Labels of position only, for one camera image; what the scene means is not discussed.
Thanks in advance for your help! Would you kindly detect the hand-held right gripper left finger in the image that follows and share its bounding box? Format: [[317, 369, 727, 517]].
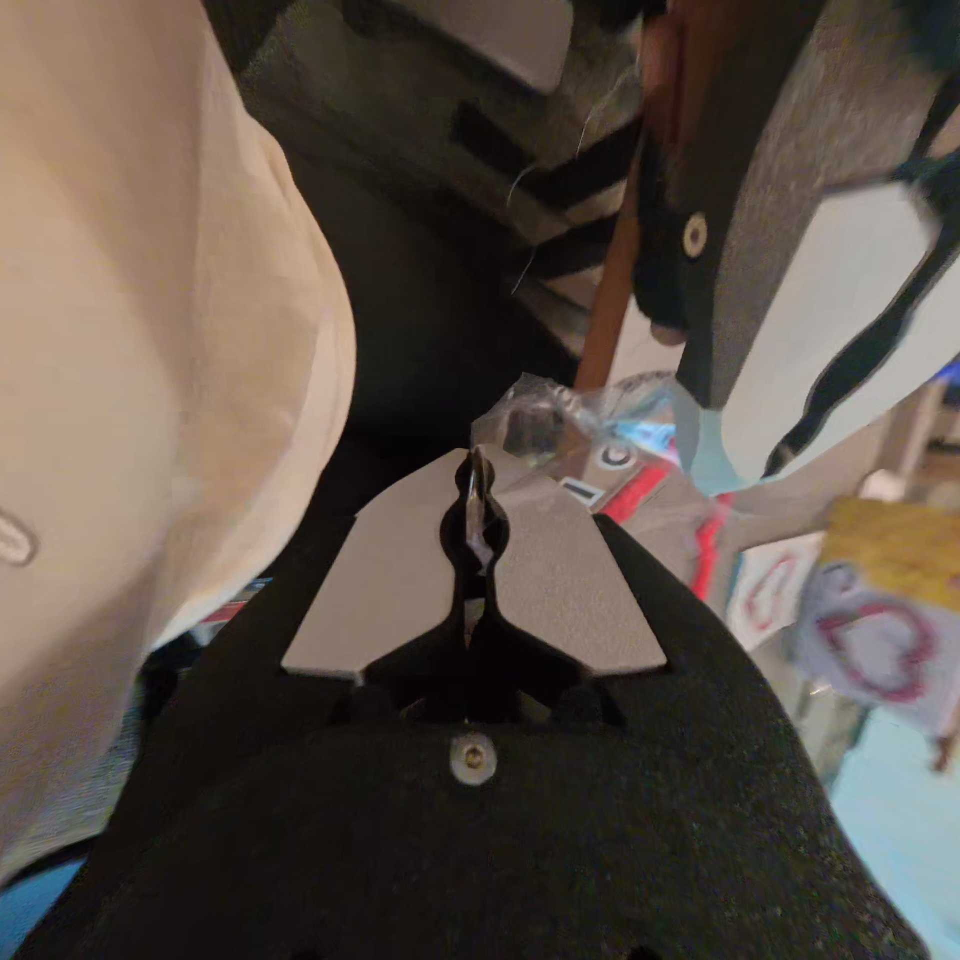
[[281, 447, 477, 685]]

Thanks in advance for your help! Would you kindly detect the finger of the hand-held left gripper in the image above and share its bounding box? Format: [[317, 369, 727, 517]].
[[708, 0, 948, 481], [765, 236, 960, 481]]

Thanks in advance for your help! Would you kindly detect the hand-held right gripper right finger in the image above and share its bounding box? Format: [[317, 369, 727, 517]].
[[478, 447, 669, 676]]

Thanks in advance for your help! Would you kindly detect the clear plastic bag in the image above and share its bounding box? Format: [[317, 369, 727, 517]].
[[466, 371, 740, 601]]

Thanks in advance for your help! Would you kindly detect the person's left hand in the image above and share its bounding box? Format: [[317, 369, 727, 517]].
[[637, 7, 710, 151]]

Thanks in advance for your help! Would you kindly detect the yellow cardboard box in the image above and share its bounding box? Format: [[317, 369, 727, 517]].
[[821, 495, 960, 609]]

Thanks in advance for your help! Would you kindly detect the heart print sheet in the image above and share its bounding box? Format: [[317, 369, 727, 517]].
[[727, 536, 826, 650], [795, 562, 960, 736]]

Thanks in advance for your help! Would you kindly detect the grey black striped cloth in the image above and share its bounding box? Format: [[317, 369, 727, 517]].
[[240, 0, 654, 361]]

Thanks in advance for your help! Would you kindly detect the person's white shirt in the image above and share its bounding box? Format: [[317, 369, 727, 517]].
[[0, 0, 357, 886]]

